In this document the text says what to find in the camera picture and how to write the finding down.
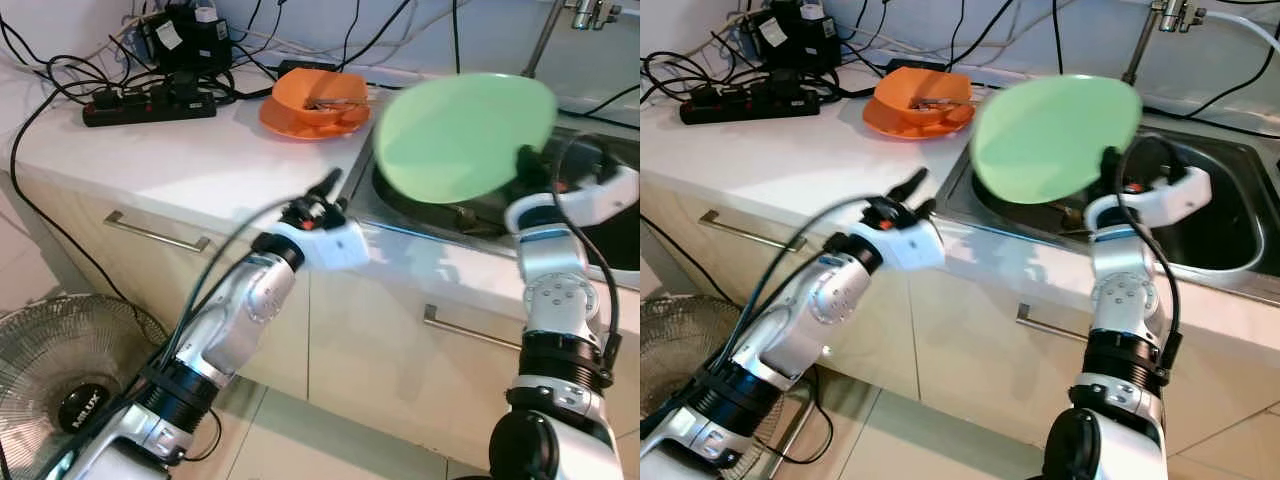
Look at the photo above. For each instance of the grey metal sink faucet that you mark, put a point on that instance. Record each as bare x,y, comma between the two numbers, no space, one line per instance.
1180,15
590,15

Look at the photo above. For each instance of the green plate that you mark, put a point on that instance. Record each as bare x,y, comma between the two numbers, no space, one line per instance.
460,140
1050,140

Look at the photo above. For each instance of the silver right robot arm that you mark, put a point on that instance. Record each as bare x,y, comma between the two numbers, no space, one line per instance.
1125,300
560,300

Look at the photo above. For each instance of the black power strip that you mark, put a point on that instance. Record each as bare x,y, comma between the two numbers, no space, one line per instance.
745,106
150,108

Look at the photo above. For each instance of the stainless steel kitchen sink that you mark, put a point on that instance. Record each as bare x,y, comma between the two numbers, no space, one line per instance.
625,240
1230,230

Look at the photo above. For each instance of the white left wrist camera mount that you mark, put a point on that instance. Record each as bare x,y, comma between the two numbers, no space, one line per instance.
335,245
915,245

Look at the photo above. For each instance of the metal fan stand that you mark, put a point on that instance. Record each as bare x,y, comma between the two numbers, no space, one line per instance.
795,430

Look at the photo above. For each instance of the cream cabinet door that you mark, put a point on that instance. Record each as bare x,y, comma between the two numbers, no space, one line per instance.
720,260
420,400
980,370
120,270

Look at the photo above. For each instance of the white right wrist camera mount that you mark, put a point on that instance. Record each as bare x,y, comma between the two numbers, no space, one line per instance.
1175,195
600,195

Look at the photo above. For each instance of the black box with white label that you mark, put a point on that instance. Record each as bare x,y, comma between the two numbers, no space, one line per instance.
185,45
795,45

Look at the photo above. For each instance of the orange plastic bowl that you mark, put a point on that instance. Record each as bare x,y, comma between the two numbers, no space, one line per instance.
295,88
900,88

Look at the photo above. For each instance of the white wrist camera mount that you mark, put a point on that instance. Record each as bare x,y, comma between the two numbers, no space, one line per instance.
1175,195
335,245
915,245
600,195

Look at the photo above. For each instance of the metal utensil in orange bowl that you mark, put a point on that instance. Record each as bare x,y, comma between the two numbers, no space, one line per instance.
940,102
340,103

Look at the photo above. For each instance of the orange plastic plate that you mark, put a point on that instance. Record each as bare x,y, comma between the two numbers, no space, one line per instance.
340,128
945,128

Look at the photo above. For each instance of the small flat black power brick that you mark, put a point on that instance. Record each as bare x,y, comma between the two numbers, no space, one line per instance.
305,68
912,67

